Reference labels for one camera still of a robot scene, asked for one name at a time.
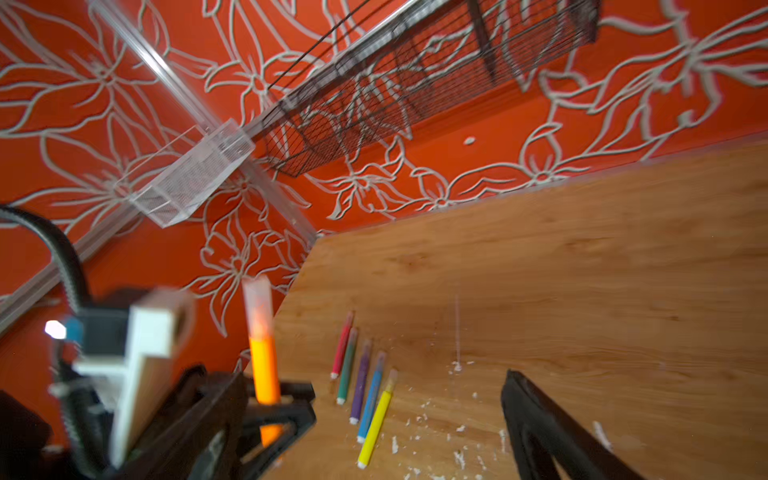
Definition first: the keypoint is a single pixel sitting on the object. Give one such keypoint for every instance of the yellow marker pen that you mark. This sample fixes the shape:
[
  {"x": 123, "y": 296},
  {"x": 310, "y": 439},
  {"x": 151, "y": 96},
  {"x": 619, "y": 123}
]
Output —
[{"x": 377, "y": 421}]

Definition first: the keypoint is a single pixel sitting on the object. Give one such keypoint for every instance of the aluminium frame rail left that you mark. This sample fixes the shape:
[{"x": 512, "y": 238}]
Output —
[{"x": 86, "y": 123}]

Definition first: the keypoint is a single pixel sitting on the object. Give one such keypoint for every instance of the orange marker pen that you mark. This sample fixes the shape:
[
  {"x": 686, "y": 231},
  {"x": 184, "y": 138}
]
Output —
[{"x": 260, "y": 323}]

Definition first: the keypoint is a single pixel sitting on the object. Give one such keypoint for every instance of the green marker pen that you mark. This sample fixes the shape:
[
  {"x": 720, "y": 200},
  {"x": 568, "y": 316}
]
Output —
[{"x": 347, "y": 367}]

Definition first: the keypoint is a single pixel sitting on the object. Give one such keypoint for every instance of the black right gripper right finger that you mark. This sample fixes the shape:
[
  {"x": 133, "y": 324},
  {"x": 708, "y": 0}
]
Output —
[{"x": 546, "y": 440}]

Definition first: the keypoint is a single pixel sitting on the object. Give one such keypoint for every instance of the purple marker pen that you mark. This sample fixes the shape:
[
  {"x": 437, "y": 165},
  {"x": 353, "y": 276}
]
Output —
[{"x": 359, "y": 392}]

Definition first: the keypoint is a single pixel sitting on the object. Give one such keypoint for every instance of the blue marker pen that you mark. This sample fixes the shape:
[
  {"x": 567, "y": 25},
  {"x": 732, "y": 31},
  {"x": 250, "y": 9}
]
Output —
[{"x": 372, "y": 397}]

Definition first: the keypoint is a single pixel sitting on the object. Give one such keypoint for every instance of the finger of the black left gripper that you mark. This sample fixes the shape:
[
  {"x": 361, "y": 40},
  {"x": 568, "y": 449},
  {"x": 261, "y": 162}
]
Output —
[{"x": 295, "y": 418}]

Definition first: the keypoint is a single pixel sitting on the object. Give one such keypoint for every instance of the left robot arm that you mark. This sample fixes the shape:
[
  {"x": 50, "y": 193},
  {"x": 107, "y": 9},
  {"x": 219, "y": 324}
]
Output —
[{"x": 26, "y": 450}]

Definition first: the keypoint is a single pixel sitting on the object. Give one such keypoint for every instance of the black wire basket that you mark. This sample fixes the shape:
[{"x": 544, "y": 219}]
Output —
[{"x": 424, "y": 59}]

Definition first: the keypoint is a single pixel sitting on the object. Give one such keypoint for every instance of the white mesh basket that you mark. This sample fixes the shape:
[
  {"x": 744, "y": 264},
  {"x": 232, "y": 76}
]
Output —
[{"x": 169, "y": 185}]

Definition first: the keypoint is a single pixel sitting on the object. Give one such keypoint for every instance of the pink marker pen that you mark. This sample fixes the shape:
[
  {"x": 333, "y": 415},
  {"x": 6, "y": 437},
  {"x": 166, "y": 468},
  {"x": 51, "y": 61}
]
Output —
[{"x": 342, "y": 345}]

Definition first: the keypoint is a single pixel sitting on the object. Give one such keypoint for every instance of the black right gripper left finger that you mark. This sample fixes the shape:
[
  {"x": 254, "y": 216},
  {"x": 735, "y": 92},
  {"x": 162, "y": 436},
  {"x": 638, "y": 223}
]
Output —
[{"x": 194, "y": 433}]

